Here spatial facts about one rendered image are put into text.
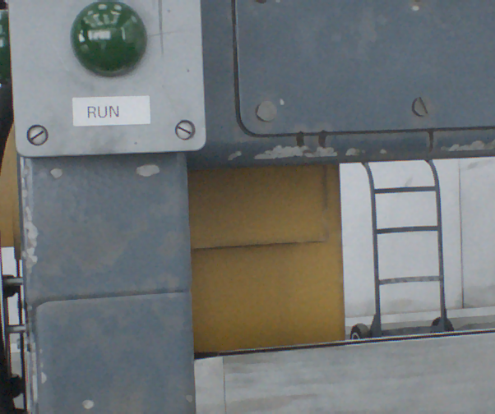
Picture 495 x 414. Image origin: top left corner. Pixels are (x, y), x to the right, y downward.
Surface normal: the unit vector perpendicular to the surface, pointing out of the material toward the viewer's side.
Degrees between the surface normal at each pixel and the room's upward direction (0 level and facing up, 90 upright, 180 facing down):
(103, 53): 114
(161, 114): 90
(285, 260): 90
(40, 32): 90
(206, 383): 90
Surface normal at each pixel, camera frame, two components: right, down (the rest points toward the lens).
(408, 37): 0.22, 0.04
